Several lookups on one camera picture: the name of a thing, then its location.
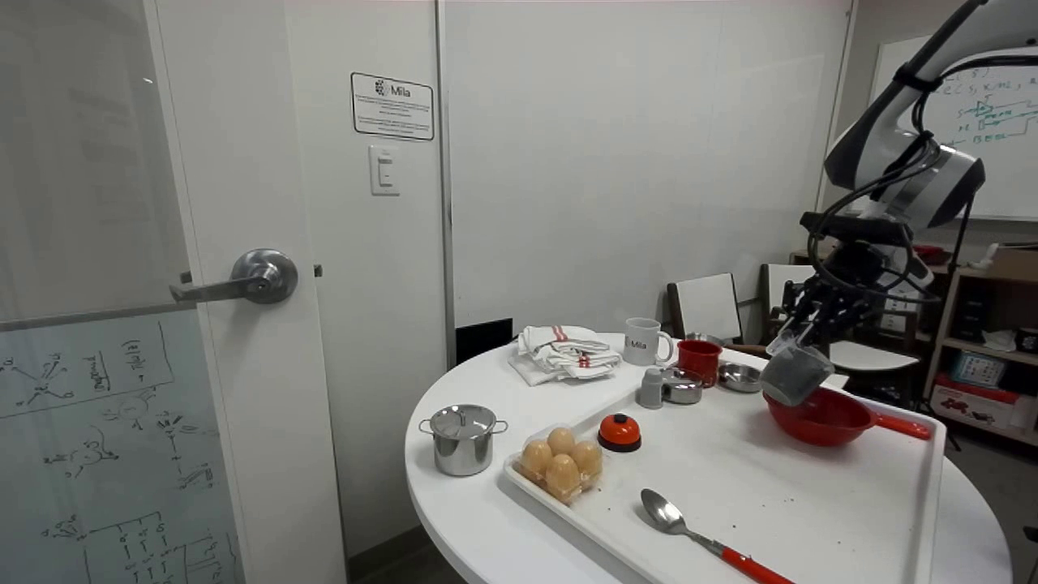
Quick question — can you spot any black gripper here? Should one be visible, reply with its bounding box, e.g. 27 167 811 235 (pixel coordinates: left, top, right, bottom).
777 257 920 352

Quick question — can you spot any clear plastic cup with grounds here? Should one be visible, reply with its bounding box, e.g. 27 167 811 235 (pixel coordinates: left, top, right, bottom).
762 346 829 406

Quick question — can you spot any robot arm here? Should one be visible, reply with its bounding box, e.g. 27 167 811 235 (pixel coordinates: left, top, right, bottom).
777 0 1038 346

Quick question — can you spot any orange bowl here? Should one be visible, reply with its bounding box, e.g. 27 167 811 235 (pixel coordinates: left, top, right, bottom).
766 389 934 447

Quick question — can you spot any small steel bowl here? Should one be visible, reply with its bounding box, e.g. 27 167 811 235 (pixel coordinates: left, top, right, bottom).
720 363 759 394

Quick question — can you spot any small red cup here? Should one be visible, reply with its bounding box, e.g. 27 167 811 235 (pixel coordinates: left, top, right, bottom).
679 339 720 385

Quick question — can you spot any wooden shelf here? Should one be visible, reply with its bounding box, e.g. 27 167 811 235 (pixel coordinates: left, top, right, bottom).
924 245 1038 447

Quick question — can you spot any white mug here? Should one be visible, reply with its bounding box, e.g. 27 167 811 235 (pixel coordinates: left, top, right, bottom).
623 319 675 366

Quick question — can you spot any white plastic tray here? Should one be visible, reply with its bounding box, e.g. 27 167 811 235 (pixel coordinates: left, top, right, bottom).
500 389 948 584

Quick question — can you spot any whiteboard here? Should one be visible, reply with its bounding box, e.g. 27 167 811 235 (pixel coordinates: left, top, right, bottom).
924 66 1038 222

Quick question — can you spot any white red cloth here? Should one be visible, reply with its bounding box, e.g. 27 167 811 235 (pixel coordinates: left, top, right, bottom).
509 324 618 385

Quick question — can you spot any pile of bread rolls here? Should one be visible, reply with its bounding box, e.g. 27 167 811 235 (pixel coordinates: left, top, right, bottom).
514 429 603 504

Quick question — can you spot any small steel pot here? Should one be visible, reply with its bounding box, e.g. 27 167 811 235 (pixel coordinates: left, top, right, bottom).
417 401 509 477

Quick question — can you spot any orange handled spoon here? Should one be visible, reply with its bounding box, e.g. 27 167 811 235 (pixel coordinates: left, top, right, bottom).
639 487 792 584

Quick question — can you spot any light switch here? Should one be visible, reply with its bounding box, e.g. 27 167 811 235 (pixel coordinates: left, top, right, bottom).
369 147 397 196

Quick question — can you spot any wall sign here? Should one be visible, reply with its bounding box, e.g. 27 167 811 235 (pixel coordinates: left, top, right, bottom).
350 73 435 139

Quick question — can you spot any door with handle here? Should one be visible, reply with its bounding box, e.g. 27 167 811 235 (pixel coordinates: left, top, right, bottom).
0 0 348 584

